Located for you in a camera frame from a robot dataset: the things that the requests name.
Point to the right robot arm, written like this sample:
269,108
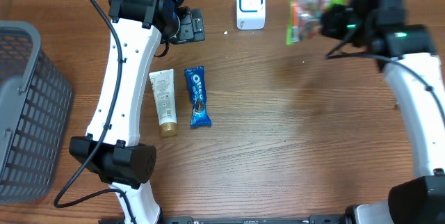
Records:
407,57

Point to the white cream tube gold cap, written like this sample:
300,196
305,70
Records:
163,87

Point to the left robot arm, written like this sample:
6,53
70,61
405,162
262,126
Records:
111,147

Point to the blue Oreo cookie pack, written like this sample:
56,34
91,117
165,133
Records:
198,95

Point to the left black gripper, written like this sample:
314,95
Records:
192,26

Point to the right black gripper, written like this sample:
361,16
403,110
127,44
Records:
325,21

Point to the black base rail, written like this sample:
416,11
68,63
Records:
314,219

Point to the green snack bag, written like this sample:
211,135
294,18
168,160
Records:
305,18

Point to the white barcode scanner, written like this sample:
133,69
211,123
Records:
250,14

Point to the grey plastic mesh basket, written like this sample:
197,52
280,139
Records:
36,101

